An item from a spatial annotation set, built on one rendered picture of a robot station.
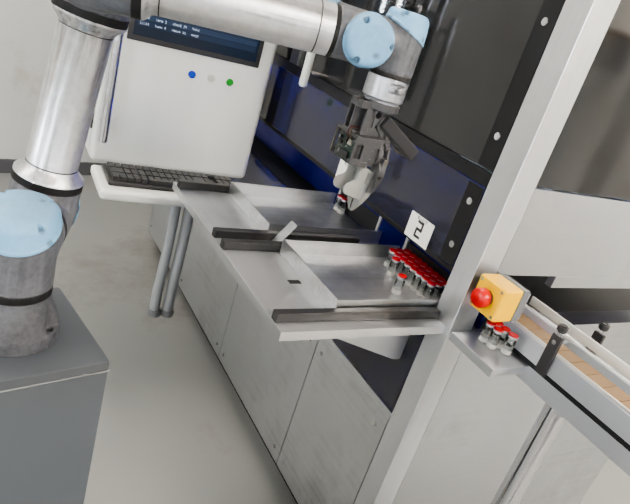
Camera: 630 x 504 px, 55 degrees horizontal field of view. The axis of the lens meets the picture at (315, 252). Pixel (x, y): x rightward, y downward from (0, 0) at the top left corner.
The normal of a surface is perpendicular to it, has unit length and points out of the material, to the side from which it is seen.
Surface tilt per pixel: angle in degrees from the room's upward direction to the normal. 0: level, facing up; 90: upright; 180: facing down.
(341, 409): 90
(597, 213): 90
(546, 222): 90
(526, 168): 90
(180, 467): 0
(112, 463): 0
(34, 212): 7
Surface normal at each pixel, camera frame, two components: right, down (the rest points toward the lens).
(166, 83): 0.42, 0.47
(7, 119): 0.61, 0.47
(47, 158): 0.13, 0.43
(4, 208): 0.29, -0.82
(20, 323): 0.59, 0.18
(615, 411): -0.85, -0.04
